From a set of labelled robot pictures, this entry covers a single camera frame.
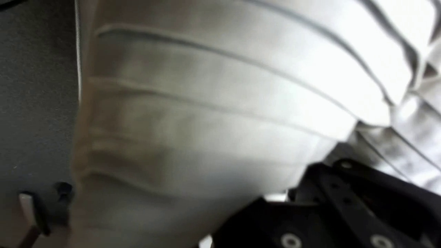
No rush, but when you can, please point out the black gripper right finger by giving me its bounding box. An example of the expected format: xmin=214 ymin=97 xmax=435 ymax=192
xmin=287 ymin=157 xmax=441 ymax=248

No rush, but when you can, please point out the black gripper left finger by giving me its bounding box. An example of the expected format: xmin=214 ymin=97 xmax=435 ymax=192
xmin=209 ymin=195 xmax=318 ymax=248

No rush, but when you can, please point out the small cream pleated pillow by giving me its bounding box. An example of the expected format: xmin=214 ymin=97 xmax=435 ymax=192
xmin=70 ymin=0 xmax=441 ymax=248

